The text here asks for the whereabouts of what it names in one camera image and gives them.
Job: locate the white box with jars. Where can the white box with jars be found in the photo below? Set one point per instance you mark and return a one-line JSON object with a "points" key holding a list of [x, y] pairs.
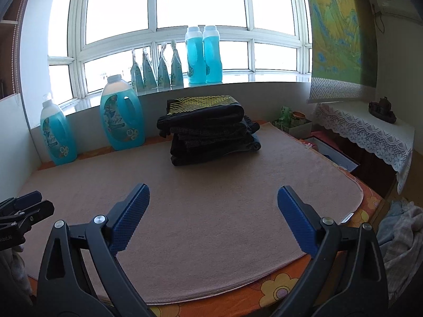
{"points": [[287, 123]]}

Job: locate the pale cloth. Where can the pale cloth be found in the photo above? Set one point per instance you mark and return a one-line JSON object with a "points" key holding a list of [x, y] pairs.
{"points": [[13, 270]]}

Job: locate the white lace cloth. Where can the white lace cloth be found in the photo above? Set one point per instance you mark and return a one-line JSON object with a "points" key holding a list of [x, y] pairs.
{"points": [[363, 128]]}

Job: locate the beige fleece mat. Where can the beige fleece mat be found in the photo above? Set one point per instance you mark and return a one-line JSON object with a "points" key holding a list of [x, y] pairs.
{"points": [[205, 204]]}

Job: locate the white air conditioner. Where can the white air conditioner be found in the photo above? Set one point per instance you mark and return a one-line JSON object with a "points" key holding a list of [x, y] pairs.
{"points": [[395, 3]]}

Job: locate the white windowsill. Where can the white windowsill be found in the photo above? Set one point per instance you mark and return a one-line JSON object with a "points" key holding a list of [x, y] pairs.
{"points": [[257, 77]]}

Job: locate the round tin can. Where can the round tin can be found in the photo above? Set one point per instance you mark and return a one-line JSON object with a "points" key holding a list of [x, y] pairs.
{"points": [[298, 116]]}

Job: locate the pile of pale clothes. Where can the pile of pale clothes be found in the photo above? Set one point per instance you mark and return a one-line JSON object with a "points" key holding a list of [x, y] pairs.
{"points": [[403, 234]]}

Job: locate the white framed window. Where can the white framed window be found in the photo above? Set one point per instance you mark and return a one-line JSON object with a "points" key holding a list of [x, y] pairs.
{"points": [[198, 16]]}

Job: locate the large blue detergent bottle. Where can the large blue detergent bottle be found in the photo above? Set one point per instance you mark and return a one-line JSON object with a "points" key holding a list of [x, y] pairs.
{"points": [[122, 119], [58, 135]]}

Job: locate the stack of folded dark clothes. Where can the stack of folded dark clothes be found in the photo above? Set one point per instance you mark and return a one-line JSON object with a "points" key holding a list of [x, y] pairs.
{"points": [[214, 145]]}

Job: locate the black pants with yellow stripes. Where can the black pants with yellow stripes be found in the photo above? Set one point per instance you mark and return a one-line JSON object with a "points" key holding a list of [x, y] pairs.
{"points": [[201, 112]]}

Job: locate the dark teapot ornament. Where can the dark teapot ornament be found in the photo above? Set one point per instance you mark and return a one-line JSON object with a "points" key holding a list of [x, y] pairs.
{"points": [[383, 109]]}

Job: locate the landscape scroll painting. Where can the landscape scroll painting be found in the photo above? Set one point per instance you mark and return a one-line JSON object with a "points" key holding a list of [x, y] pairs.
{"points": [[337, 39]]}

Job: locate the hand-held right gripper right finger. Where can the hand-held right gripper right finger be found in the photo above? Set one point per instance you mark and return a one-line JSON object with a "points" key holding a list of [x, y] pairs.
{"points": [[297, 221]]}

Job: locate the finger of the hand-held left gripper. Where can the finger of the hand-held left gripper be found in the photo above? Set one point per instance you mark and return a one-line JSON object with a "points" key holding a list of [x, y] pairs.
{"points": [[28, 198], [33, 216]]}

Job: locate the teal refill pouch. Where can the teal refill pouch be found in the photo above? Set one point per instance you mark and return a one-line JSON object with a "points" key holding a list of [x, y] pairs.
{"points": [[148, 71], [136, 74], [162, 71], [176, 67]]}

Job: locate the red and white box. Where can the red and white box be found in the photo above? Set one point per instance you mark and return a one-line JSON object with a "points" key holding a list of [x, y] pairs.
{"points": [[330, 152]]}

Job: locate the tall blue detergent bottle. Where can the tall blue detergent bottle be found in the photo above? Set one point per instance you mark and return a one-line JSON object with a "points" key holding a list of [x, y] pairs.
{"points": [[213, 56], [195, 56]]}

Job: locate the wooden cabinet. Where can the wooden cabinet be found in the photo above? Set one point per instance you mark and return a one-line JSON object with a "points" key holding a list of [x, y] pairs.
{"points": [[10, 33]]}

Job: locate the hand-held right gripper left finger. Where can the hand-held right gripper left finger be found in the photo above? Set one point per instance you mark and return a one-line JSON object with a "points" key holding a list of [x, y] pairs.
{"points": [[127, 221]]}

